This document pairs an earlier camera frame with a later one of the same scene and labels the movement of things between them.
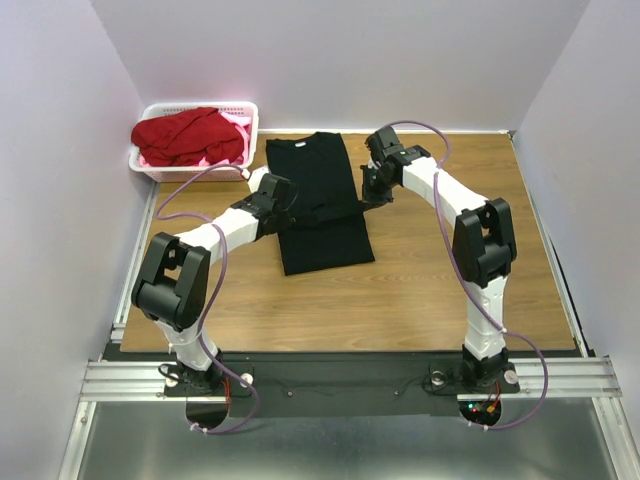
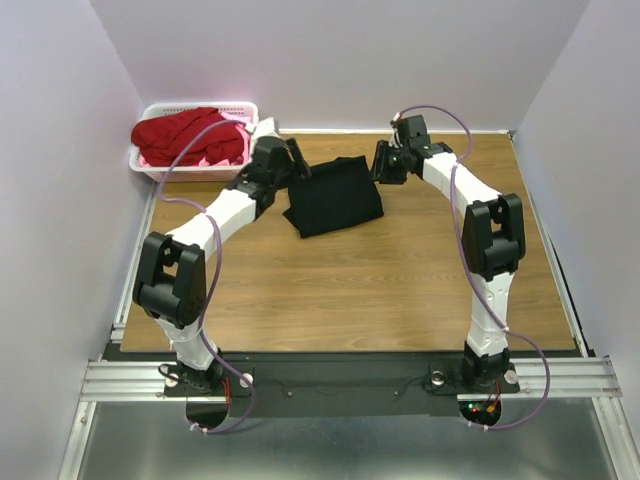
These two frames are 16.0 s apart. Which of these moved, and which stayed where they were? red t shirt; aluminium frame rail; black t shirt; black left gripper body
Moved: black left gripper body; black t shirt
Stayed: aluminium frame rail; red t shirt
